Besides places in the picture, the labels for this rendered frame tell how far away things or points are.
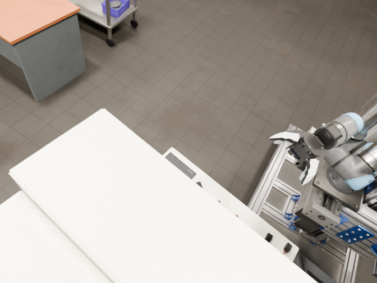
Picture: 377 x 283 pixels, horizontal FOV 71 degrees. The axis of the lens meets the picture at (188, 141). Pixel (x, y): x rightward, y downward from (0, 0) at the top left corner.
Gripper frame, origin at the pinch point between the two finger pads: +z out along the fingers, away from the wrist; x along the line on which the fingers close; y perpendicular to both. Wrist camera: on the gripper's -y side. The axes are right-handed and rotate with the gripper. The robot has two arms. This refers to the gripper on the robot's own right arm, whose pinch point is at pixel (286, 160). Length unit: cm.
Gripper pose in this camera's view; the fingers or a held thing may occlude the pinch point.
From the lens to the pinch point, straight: 77.0
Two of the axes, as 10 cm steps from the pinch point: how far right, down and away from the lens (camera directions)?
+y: -2.6, 4.3, 8.6
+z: -8.3, 3.6, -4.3
